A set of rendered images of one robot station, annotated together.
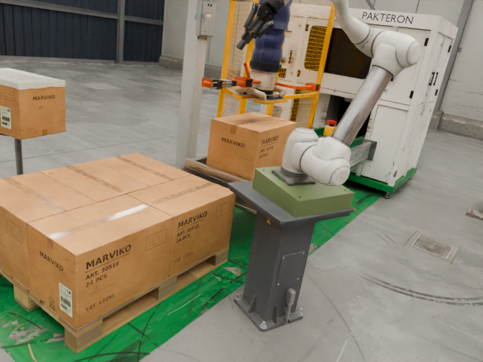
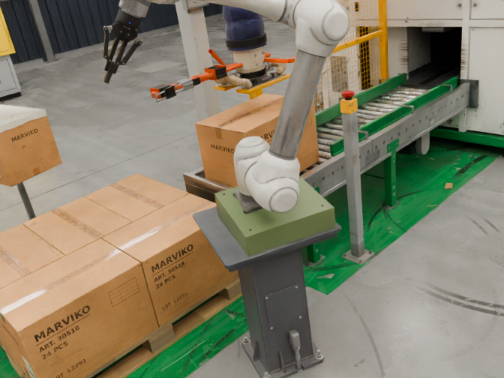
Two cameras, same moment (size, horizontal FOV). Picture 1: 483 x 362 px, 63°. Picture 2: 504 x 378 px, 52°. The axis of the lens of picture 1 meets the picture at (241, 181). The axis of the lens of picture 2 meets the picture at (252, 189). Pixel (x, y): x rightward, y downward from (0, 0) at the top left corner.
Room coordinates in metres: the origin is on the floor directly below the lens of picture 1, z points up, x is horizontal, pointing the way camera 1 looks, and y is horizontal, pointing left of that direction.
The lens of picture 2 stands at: (0.16, -0.84, 1.82)
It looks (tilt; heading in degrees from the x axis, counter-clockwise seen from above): 25 degrees down; 18
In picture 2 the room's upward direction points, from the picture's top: 9 degrees counter-clockwise
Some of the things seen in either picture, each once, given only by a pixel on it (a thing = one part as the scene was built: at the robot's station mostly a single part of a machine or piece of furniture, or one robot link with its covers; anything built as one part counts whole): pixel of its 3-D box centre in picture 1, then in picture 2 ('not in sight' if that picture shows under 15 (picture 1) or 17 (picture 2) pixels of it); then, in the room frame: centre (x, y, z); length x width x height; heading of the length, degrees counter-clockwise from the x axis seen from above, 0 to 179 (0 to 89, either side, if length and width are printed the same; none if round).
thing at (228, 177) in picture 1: (221, 175); (220, 190); (2.65, 0.14, 0.58); 0.70 x 0.03 x 0.06; 58
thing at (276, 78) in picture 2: (272, 98); (263, 80); (2.89, -0.13, 1.13); 0.34 x 0.10 x 0.05; 149
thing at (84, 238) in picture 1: (114, 217); (101, 262); (2.23, 0.76, 0.34); 1.20 x 1.00 x 0.40; 148
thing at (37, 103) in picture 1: (15, 101); (4, 142); (2.96, 1.80, 0.82); 0.60 x 0.40 x 0.40; 68
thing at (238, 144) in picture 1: (252, 146); (259, 142); (2.93, -0.04, 0.75); 0.60 x 0.40 x 0.40; 151
